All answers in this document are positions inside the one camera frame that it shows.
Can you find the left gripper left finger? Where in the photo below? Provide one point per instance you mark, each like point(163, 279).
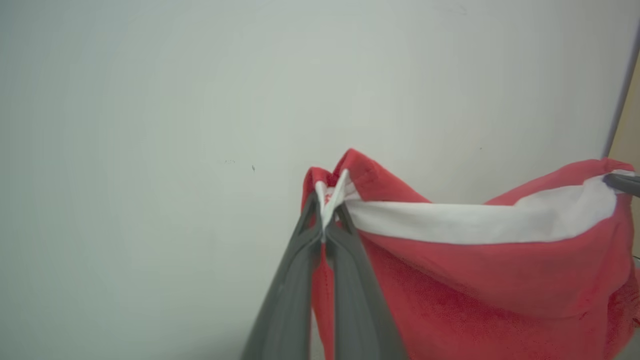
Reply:
point(290, 300)

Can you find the red white number 23 jersey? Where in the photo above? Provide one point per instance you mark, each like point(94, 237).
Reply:
point(475, 290)

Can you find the beige door panel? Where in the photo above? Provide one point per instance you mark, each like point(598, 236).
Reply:
point(631, 125)

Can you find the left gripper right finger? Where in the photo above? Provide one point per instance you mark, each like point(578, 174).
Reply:
point(355, 310)

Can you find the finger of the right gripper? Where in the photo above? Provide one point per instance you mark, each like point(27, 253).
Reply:
point(625, 184)

